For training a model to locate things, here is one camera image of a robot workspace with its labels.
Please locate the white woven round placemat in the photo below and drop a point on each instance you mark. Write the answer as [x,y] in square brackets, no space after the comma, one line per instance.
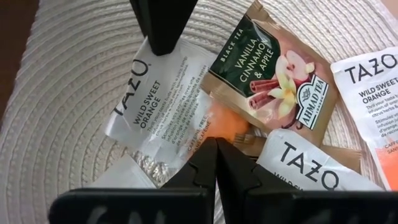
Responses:
[62,93]

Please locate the brown vanilla cinnamon tea bag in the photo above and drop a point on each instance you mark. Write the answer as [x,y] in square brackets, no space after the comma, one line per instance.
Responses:
[264,62]
[342,157]

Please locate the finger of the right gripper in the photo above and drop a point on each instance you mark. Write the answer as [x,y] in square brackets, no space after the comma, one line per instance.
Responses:
[168,21]
[141,12]

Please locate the white orange Tazo tea bag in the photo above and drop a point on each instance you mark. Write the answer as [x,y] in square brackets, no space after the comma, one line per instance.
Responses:
[124,174]
[304,161]
[373,102]
[161,102]

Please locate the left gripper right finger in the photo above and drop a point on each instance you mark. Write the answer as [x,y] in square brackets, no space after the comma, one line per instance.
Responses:
[280,208]

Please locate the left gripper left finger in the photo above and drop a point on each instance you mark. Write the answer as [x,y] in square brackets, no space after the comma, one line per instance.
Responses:
[155,208]

